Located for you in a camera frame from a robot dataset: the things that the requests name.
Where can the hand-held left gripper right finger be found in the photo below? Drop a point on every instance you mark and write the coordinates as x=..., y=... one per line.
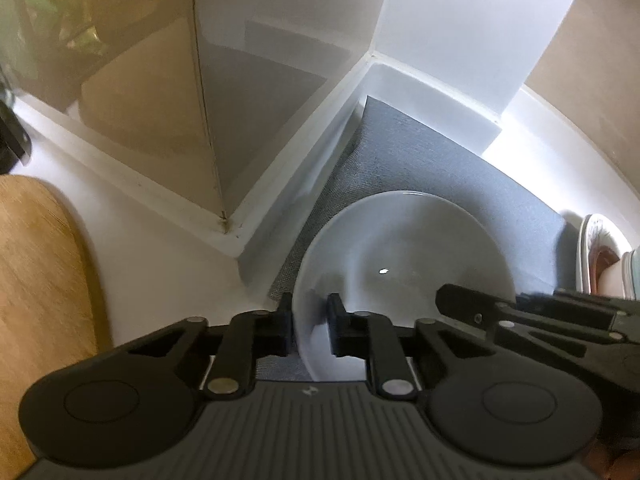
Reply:
x=345, y=330

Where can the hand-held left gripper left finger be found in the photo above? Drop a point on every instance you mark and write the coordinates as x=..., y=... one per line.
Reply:
x=280, y=330

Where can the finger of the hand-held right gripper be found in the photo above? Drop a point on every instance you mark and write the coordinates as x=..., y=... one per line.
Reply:
x=480, y=307

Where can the white bowl blue patterned rim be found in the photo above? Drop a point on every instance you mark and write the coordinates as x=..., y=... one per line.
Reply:
x=425, y=260

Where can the teal glazed bowl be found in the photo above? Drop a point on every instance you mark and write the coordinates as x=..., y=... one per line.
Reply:
x=632, y=272

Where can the red-brown round plate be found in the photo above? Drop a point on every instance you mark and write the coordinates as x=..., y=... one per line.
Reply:
x=602, y=260

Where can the plain white plate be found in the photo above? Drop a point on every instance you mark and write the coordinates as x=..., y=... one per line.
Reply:
x=579, y=260

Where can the white floral embossed plate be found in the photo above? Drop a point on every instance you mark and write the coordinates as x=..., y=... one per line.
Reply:
x=602, y=230

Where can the grey drying mat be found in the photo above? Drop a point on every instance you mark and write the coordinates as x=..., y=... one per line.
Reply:
x=425, y=155

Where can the wooden cutting board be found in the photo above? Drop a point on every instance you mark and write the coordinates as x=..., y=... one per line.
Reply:
x=40, y=270

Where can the dark object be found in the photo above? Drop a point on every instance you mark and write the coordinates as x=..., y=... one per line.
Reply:
x=12, y=130

